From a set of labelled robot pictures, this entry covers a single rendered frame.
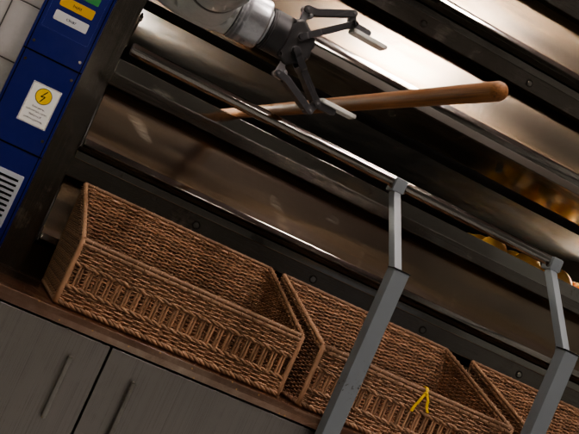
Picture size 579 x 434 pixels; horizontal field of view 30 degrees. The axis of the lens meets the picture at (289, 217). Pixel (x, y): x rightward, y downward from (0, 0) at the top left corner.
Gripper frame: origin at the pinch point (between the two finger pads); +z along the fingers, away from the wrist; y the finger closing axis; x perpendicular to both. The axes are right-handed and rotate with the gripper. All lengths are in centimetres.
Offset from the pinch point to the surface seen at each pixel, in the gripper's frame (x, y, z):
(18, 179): -97, 41, -39
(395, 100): 6.0, 1.8, 4.8
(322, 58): -85, -20, 16
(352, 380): -39, 51, 40
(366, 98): -7.3, 1.0, 4.5
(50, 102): -98, 20, -40
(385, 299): -39, 32, 39
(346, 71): -85, -20, 23
